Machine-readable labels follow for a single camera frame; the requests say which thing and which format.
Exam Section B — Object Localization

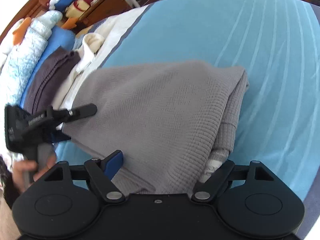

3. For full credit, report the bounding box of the blue and white plush toy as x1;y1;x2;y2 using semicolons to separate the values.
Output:
49;0;78;12

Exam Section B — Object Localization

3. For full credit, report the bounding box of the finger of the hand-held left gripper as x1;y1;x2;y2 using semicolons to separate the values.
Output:
51;129;73;143
51;103;97;123

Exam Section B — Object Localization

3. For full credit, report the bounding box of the grey waffle-knit shirt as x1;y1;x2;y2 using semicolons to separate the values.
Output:
61;60;249;195

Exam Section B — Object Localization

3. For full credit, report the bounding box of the person's left forearm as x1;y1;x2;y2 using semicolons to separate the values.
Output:
0;155;24;209

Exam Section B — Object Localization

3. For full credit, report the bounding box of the dark brown knit sweater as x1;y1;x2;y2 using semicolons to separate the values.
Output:
25;48;81;117

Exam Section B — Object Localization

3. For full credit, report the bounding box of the cream cushion with red trim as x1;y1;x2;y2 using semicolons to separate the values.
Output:
65;0;91;20

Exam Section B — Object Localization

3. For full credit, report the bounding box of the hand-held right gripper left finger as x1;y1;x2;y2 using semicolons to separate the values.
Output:
44;150;125;203

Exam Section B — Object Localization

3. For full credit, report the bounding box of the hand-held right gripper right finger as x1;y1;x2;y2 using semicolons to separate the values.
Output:
192;160;275;202

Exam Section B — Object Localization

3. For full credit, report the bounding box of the blue pillow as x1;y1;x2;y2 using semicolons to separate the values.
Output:
19;26;75;108

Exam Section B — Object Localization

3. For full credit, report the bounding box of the cream folded garment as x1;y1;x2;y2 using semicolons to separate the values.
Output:
52;33;105;110

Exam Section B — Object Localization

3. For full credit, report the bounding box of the light blue quilt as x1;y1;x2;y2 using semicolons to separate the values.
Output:
0;10;63;105

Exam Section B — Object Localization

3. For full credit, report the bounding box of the wooden headboard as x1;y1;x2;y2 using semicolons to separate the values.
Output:
0;0;53;43

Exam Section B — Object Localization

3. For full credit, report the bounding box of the wooden nightstand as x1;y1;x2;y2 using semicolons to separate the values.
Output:
75;0;132;34

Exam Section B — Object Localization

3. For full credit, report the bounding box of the orange plush toy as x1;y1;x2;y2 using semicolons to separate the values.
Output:
12;17;32;46
61;17;78;30

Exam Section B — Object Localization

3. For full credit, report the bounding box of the person's left hand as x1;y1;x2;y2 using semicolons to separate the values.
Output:
12;152;57;188

